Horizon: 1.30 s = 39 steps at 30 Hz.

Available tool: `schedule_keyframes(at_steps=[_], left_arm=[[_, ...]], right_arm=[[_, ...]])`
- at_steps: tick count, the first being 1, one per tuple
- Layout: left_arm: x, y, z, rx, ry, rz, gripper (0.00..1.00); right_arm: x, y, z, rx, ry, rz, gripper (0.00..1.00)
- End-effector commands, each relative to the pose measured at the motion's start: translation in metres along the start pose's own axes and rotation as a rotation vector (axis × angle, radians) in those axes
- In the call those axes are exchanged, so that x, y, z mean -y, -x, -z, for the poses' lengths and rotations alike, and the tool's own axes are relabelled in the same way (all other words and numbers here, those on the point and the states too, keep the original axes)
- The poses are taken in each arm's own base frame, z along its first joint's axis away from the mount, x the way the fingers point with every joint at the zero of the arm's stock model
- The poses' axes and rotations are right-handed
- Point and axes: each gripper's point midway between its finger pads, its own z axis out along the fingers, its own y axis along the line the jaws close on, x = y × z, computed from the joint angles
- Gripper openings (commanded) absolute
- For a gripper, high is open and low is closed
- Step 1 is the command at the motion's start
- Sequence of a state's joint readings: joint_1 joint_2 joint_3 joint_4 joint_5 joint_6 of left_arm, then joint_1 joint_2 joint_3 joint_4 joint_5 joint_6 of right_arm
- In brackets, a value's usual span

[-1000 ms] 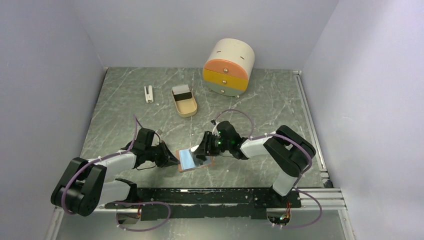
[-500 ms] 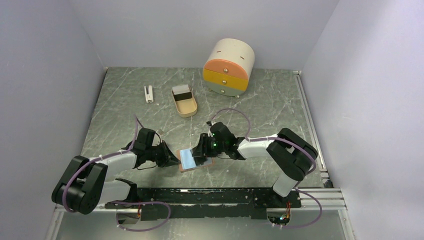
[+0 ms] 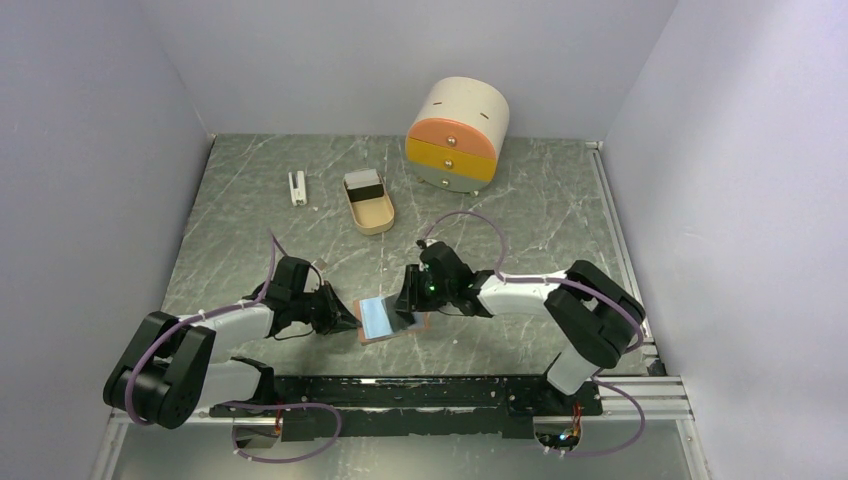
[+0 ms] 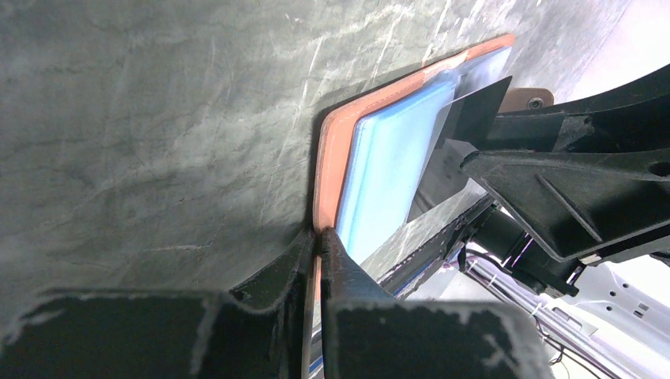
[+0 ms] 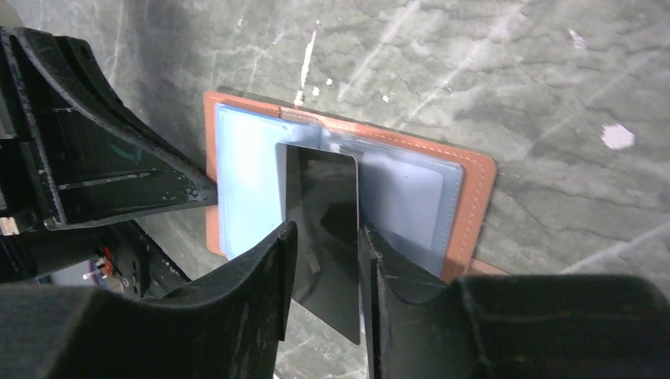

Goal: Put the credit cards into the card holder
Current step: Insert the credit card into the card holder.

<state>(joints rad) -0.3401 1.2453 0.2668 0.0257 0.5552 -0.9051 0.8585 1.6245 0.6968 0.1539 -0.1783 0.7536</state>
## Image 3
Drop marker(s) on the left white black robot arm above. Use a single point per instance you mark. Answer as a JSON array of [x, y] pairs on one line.
[[176, 365]]

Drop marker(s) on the pink card holder wallet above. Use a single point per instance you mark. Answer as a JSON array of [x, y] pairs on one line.
[[379, 321]]

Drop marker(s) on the aluminium frame rail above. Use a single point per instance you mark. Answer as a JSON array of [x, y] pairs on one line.
[[552, 199]]

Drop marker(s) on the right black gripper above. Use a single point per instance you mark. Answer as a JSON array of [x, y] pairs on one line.
[[411, 298]]

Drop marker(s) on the small white clip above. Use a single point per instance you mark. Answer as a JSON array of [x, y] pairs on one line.
[[297, 188]]

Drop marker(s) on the beige oval tray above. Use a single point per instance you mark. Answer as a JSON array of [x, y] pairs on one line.
[[374, 216]]

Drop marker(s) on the round three-drawer organizer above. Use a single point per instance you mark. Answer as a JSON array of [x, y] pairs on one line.
[[456, 138]]

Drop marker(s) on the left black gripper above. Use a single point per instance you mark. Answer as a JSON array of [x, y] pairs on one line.
[[336, 316]]

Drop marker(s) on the stack of grey cards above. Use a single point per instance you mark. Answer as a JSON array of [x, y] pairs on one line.
[[363, 185]]

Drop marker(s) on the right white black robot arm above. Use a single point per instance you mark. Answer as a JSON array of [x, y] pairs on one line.
[[599, 318]]

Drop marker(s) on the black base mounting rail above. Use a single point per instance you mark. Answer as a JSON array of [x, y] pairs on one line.
[[508, 405]]

